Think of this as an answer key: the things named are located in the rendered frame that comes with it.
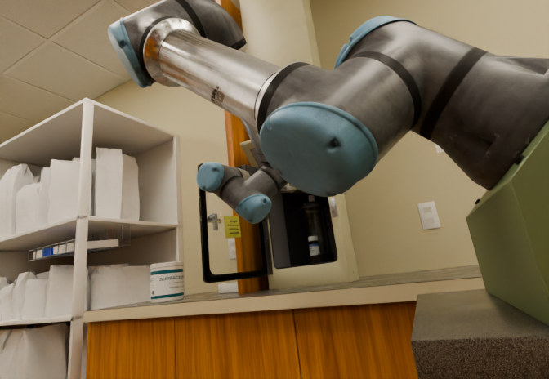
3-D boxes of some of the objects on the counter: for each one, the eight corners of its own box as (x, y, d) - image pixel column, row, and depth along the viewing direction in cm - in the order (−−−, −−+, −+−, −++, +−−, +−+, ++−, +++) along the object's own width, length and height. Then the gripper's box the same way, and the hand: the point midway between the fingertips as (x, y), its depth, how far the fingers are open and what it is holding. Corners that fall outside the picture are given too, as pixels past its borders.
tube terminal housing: (296, 284, 148) (277, 126, 171) (369, 277, 134) (336, 105, 156) (268, 289, 127) (250, 109, 149) (350, 282, 113) (316, 82, 135)
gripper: (268, 157, 91) (299, 167, 108) (212, 173, 100) (248, 181, 117) (273, 187, 89) (303, 193, 106) (215, 202, 98) (252, 205, 115)
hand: (275, 195), depth 111 cm, fingers open, 14 cm apart
